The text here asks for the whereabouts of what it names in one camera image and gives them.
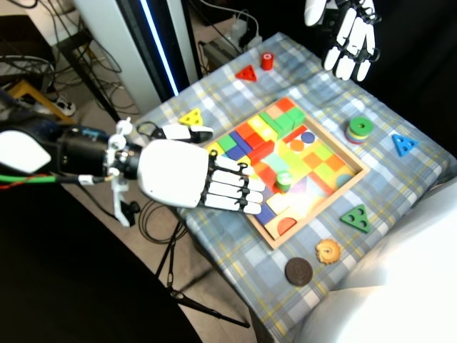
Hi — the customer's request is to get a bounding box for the black side table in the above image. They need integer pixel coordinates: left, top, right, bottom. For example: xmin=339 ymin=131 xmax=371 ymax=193
xmin=0 ymin=14 xmax=122 ymax=122

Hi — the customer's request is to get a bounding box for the wooden block tray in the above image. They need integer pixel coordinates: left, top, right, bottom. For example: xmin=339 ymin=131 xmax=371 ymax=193
xmin=202 ymin=96 xmax=371 ymax=250

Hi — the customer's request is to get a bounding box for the green ring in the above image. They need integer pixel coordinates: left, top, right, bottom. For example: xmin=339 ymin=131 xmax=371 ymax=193
xmin=348 ymin=116 xmax=375 ymax=139

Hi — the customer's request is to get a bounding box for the coiled black cable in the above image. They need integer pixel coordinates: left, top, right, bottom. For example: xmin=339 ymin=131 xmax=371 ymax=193
xmin=138 ymin=199 xmax=189 ymax=244

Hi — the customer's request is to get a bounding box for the blue triangle with holes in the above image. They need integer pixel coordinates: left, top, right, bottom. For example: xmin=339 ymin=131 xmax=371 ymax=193
xmin=391 ymin=134 xmax=419 ymax=157

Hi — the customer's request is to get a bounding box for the white power strip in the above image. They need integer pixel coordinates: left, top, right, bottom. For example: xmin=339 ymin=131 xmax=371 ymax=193
xmin=228 ymin=17 xmax=263 ymax=49

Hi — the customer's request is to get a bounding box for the white and black hand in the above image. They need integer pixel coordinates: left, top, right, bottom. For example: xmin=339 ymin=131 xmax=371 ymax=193
xmin=136 ymin=124 xmax=267 ymax=216
xmin=303 ymin=0 xmax=381 ymax=82

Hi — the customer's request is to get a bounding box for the green triangle with holes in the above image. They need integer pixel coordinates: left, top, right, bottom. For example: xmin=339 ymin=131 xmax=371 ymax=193
xmin=339 ymin=204 xmax=372 ymax=234

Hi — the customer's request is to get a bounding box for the yellow triangle with holes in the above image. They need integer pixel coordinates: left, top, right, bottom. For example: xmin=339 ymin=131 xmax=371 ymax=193
xmin=178 ymin=108 xmax=204 ymax=126

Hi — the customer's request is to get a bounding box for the black tripod stand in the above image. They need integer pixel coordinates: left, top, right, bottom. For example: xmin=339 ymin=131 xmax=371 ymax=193
xmin=155 ymin=210 xmax=251 ymax=329

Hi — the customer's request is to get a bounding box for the white column with blue light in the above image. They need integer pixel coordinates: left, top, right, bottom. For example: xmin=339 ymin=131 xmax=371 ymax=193
xmin=73 ymin=0 xmax=199 ymax=115

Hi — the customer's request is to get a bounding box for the green cylinder block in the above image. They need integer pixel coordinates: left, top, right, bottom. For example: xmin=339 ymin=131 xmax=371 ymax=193
xmin=275 ymin=170 xmax=293 ymax=194

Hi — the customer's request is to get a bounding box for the red twisted wire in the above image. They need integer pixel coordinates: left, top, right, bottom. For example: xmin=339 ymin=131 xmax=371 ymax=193
xmin=0 ymin=174 xmax=49 ymax=190

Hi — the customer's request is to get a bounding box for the green and black cable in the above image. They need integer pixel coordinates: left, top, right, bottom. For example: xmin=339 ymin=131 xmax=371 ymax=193
xmin=0 ymin=173 xmax=121 ymax=187

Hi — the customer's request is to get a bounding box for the tan flower-shaped biscuit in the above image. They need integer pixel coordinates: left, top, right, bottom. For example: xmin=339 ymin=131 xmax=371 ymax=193
xmin=314 ymin=238 xmax=343 ymax=265

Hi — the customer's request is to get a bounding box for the white robot body shell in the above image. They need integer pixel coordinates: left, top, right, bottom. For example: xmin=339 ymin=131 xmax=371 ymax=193
xmin=296 ymin=178 xmax=457 ymax=343

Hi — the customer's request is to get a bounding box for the red triangle with holes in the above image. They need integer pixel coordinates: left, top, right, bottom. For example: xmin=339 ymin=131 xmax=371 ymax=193
xmin=235 ymin=65 xmax=258 ymax=83

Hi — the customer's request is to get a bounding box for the grey metal box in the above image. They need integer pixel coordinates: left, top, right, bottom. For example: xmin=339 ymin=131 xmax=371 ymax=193
xmin=203 ymin=39 xmax=243 ymax=67

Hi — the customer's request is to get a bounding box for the red ring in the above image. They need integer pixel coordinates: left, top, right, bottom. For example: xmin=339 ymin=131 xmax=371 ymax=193
xmin=344 ymin=134 xmax=371 ymax=146

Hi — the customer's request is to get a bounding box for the yellow frame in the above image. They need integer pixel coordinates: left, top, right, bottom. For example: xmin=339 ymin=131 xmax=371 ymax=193
xmin=6 ymin=79 xmax=74 ymax=124

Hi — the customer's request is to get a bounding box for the dark round chocolate biscuit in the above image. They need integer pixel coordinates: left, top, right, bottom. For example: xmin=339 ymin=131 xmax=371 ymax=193
xmin=284 ymin=257 xmax=314 ymax=287

